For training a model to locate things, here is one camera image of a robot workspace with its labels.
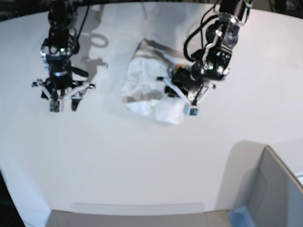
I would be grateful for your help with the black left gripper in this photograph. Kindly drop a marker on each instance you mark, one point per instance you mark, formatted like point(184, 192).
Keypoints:
point(193, 89)

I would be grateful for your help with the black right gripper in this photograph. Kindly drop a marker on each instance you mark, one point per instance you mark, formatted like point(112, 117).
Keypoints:
point(62, 78)

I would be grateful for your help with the white printed t-shirt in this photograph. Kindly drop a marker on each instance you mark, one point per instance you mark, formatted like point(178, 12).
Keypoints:
point(143, 93)

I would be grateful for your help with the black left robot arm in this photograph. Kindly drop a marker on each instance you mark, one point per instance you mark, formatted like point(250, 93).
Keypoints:
point(209, 49)

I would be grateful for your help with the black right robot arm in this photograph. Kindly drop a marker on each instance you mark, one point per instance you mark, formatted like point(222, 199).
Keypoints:
point(63, 37)

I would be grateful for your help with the grey storage bin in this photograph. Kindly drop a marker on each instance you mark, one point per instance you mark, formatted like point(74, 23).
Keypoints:
point(269, 196)

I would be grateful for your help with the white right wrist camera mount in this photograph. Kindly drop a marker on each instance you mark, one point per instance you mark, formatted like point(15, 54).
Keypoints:
point(58, 96)

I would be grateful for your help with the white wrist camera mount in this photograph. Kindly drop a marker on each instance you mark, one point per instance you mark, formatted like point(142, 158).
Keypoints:
point(58, 96)
point(188, 109)

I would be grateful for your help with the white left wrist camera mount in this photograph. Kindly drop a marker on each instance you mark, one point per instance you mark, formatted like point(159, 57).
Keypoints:
point(188, 109)

